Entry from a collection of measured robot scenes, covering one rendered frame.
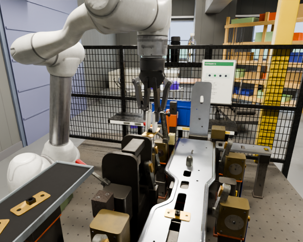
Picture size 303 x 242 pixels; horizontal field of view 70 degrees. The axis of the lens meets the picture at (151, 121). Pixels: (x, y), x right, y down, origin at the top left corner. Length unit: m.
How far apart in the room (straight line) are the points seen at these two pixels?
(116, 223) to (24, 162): 0.66
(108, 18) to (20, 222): 0.47
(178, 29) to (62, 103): 7.83
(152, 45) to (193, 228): 0.55
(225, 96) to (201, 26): 6.09
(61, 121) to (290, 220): 1.26
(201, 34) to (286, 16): 6.02
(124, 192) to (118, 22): 0.50
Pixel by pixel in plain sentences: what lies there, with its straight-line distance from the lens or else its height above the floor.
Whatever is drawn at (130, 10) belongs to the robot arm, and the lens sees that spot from 0.49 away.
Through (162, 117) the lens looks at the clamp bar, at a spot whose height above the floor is 1.19.
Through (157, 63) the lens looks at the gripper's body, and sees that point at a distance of 0.65.
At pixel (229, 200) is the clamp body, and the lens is 0.80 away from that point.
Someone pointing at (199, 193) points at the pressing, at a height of 1.00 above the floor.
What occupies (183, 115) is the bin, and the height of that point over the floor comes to 1.10.
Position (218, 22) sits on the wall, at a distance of 7.68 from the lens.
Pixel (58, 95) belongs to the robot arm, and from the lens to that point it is 1.14.
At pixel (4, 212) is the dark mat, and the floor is 1.16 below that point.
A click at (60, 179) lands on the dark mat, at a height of 1.16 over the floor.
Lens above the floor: 1.52
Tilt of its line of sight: 18 degrees down
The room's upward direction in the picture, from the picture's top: straight up
